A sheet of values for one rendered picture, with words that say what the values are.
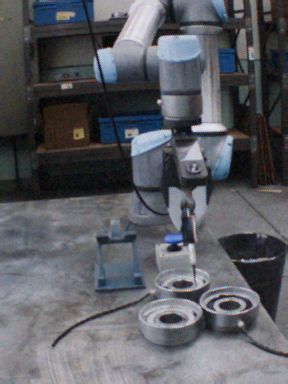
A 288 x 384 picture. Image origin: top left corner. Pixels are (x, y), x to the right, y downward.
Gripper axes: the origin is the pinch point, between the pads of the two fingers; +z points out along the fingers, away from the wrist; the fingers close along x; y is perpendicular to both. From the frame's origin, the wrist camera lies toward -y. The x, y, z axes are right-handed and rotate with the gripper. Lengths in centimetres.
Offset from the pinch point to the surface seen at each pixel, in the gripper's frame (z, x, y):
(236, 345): 13.0, -4.3, -23.5
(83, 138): 42, 33, 338
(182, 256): 9.0, 0.3, 6.6
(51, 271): 13.1, 28.1, 12.7
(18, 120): 25, 90, 362
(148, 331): 10.3, 9.6, -20.1
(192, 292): 9.5, 0.8, -9.2
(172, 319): 11.5, 5.1, -14.9
